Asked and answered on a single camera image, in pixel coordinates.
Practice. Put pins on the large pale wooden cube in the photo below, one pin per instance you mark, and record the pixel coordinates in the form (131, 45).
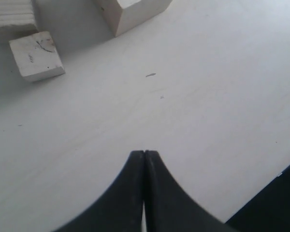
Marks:
(123, 15)

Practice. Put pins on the small pale wooden cube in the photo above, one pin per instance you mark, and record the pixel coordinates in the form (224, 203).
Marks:
(36, 57)

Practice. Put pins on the medium striped wooden cube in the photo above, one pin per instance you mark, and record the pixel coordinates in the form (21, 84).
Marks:
(18, 18)

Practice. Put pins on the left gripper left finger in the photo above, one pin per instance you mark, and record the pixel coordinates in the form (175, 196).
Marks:
(120, 207)

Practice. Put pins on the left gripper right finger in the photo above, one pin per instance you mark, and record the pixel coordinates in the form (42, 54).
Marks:
(168, 208)

